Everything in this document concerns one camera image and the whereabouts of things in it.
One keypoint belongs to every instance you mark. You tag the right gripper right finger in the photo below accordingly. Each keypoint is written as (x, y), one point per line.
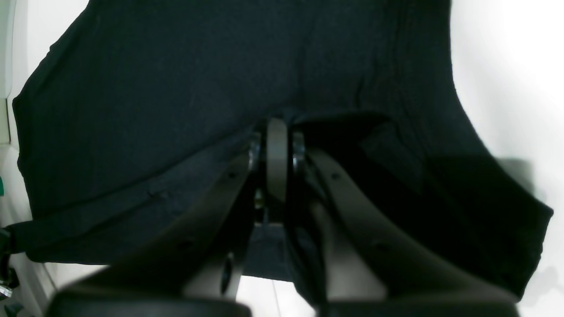
(359, 262)

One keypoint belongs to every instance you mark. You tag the black T-shirt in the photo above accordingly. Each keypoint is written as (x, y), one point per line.
(140, 105)

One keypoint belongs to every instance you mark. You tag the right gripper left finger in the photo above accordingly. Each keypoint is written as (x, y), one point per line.
(192, 269)

